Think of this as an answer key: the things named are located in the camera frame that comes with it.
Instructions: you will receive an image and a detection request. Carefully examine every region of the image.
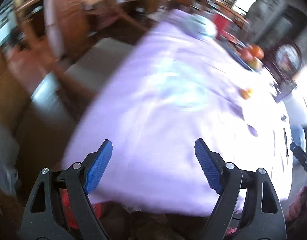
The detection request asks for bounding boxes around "red box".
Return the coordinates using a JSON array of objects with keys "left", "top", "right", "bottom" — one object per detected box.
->
[{"left": 212, "top": 12, "right": 232, "bottom": 37}]

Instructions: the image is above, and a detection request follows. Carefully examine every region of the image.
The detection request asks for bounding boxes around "wooden armchair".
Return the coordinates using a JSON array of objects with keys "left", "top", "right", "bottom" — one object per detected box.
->
[{"left": 8, "top": 0, "right": 149, "bottom": 106}]

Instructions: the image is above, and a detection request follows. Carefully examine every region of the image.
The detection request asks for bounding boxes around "yellow yarn doll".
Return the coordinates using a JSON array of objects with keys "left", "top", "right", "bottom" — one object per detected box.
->
[{"left": 239, "top": 89, "right": 253, "bottom": 100}]

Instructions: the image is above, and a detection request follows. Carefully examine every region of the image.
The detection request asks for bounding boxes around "blue cushioned chair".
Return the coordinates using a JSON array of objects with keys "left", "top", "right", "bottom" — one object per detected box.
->
[{"left": 291, "top": 124, "right": 307, "bottom": 155}]

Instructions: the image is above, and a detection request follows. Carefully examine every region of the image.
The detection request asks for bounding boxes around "purple tablecloth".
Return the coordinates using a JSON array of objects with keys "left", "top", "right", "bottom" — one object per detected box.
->
[{"left": 61, "top": 10, "right": 292, "bottom": 216}]

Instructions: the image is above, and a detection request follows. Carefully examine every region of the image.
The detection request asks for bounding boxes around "white ceramic lidded jar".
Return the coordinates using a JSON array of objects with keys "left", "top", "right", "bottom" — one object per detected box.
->
[{"left": 185, "top": 14, "right": 218, "bottom": 40}]

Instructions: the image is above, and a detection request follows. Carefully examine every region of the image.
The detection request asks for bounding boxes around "person's right hand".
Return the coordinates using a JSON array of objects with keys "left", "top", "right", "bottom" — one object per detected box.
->
[{"left": 285, "top": 186, "right": 307, "bottom": 221}]

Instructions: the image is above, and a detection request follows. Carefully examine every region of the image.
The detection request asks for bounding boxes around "black smartphone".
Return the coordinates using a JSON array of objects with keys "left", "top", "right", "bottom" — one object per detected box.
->
[{"left": 283, "top": 128, "right": 289, "bottom": 157}]

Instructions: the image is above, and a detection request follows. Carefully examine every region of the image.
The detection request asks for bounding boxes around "pink floral curtain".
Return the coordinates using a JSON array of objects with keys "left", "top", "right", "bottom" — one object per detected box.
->
[{"left": 43, "top": 0, "right": 65, "bottom": 59}]

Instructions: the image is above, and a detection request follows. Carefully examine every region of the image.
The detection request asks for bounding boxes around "red apple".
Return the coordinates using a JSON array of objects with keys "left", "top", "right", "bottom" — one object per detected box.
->
[{"left": 240, "top": 48, "right": 254, "bottom": 63}]

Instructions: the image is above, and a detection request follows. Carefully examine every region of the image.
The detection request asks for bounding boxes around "orange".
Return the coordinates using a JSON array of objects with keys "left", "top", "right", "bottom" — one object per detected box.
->
[{"left": 250, "top": 44, "right": 264, "bottom": 60}]

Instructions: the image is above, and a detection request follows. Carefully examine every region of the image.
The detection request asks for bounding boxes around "steel thermos bottle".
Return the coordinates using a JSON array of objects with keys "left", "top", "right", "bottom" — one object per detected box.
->
[{"left": 273, "top": 81, "right": 296, "bottom": 103}]

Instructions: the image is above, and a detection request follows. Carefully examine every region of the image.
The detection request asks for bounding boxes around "blue fruit plate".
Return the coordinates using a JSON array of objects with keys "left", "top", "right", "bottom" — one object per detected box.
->
[{"left": 221, "top": 39, "right": 264, "bottom": 72}]

